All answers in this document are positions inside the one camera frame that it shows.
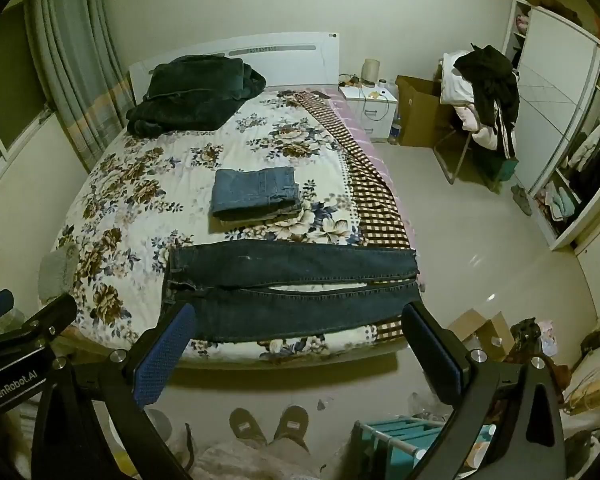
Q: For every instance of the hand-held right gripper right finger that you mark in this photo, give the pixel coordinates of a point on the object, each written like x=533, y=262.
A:
x=430, y=355

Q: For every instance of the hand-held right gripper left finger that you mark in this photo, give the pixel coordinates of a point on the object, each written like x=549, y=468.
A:
x=164, y=360

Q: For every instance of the dark blue jeans pants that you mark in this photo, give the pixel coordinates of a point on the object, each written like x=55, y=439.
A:
x=280, y=265

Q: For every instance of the grey fluffy cushion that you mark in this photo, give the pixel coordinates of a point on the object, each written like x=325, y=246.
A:
x=57, y=270

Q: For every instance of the small cardboard box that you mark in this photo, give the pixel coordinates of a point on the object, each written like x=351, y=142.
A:
x=485, y=332

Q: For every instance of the teal rack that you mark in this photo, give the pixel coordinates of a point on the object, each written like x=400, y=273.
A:
x=400, y=435

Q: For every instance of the person's left slipper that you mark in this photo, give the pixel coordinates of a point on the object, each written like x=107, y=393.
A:
x=245, y=425

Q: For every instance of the person's slipper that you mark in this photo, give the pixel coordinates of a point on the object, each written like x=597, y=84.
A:
x=291, y=425
x=245, y=425

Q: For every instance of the person's right slipper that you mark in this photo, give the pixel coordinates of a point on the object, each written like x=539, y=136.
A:
x=291, y=425

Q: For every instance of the bed with floral sheet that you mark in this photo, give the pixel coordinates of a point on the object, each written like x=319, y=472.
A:
x=145, y=195

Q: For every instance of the brown checkered cloth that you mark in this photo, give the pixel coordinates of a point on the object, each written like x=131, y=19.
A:
x=375, y=200

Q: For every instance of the grey slipper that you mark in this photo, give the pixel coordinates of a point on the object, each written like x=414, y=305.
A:
x=521, y=200

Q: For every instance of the folded light blue jeans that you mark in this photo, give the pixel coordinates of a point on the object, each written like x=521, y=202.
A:
x=255, y=187

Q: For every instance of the pale green folded clothes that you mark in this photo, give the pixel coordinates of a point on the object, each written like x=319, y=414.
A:
x=562, y=205

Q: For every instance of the dark green bag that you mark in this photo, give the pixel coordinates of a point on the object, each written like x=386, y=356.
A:
x=505, y=167

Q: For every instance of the metal chair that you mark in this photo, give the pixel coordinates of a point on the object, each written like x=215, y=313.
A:
x=465, y=150

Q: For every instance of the pink garment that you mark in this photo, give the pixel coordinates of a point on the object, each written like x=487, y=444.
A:
x=480, y=132

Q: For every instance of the window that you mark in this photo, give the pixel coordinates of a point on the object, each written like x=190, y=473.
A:
x=5, y=70

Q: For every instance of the large cardboard box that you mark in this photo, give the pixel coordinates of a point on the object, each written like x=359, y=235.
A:
x=420, y=115

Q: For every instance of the pink bed sheet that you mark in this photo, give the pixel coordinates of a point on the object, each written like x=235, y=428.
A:
x=352, y=125

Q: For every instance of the white nightstand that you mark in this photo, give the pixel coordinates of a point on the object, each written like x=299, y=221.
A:
x=375, y=115

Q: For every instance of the grey-green curtain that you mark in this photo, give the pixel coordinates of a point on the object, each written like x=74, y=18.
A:
x=70, y=60

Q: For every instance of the hanging clothes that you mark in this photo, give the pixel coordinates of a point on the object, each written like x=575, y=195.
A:
x=587, y=145

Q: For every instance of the dark green blanket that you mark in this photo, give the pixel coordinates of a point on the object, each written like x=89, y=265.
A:
x=195, y=90

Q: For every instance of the white garment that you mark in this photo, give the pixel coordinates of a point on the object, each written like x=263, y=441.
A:
x=455, y=85

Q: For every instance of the black garment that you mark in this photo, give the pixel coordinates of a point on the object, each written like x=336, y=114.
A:
x=490, y=75

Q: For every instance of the cream table lamp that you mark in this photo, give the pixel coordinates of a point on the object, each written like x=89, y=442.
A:
x=370, y=70

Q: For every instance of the white wardrobe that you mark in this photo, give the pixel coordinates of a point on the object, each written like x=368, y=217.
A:
x=550, y=85

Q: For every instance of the white headboard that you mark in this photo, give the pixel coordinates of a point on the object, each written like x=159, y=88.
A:
x=290, y=60

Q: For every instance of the pink folded clothes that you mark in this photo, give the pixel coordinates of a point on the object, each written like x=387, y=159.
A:
x=522, y=22

